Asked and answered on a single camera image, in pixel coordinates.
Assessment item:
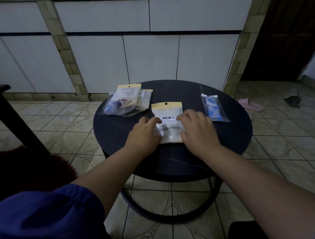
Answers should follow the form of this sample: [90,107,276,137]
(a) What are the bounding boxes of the round black side table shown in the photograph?
[93,79,253,225]

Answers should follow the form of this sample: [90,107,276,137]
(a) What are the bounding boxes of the clear packet with beige contents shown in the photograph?
[129,89,154,114]

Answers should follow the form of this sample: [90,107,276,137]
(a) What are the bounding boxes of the person's right hand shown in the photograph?
[176,109,222,158]

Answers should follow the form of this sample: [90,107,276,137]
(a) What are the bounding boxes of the clear packet with blue contents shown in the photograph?
[103,83,142,116]

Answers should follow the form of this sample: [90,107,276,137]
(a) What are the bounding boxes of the black object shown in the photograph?
[227,220,269,239]

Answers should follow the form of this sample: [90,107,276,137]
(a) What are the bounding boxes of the person's left forearm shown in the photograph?
[70,146,149,217]

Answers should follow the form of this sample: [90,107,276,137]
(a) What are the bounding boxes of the black chair frame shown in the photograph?
[0,84,51,158]

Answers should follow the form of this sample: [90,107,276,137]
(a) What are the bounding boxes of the narrow packet with blue pieces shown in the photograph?
[200,93,231,123]

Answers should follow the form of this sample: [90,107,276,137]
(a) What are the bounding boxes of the blue sleeve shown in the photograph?
[0,183,107,239]

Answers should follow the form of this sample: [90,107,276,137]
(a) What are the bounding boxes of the clear packet with barcode label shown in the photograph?
[151,102,185,144]

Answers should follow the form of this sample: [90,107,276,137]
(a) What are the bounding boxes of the dark wooden door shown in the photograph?
[240,0,315,82]

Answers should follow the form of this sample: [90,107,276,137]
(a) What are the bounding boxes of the white cabinet doors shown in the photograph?
[0,0,253,94]

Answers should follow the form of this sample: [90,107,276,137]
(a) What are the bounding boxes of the pink slipper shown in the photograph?
[238,98,265,112]

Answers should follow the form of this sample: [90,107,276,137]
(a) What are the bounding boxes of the person's left hand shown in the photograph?
[124,116,164,158]

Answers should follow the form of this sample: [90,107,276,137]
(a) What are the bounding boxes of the person's right forearm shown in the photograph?
[202,145,315,239]

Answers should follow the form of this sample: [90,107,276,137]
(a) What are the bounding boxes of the dark red furry cushion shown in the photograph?
[0,145,78,201]

